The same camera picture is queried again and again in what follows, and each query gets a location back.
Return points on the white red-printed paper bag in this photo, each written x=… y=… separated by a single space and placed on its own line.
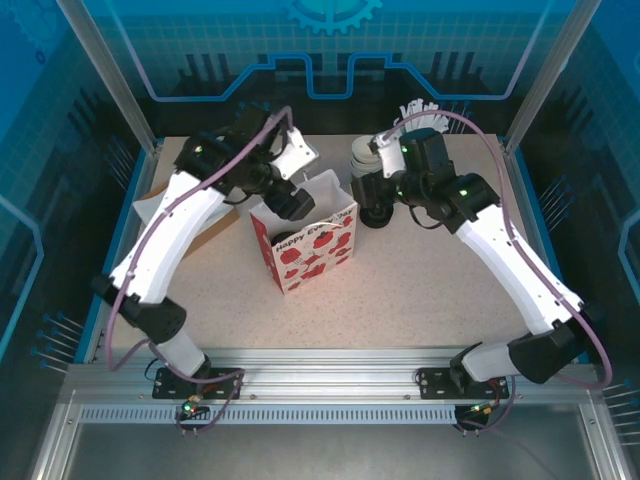
x=310 y=250

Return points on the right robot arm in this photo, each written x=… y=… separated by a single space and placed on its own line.
x=520 y=270

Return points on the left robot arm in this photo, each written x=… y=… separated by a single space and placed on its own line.
x=160 y=240

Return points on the black cup lid stack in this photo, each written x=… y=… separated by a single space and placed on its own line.
x=376 y=220

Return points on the green paper cup stack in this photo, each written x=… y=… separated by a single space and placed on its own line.
x=361 y=155

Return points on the power connector with LED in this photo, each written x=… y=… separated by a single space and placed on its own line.
x=482 y=410
x=189 y=409

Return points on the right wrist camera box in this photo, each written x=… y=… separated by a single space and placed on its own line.
x=390 y=155

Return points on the aluminium frame post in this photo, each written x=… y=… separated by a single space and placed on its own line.
x=112 y=75
x=548 y=75

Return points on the aluminium mounting rail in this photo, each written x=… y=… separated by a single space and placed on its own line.
x=325 y=370

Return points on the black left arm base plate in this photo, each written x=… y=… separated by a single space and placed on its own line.
x=225 y=382

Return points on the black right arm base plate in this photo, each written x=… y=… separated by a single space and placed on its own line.
x=435 y=382

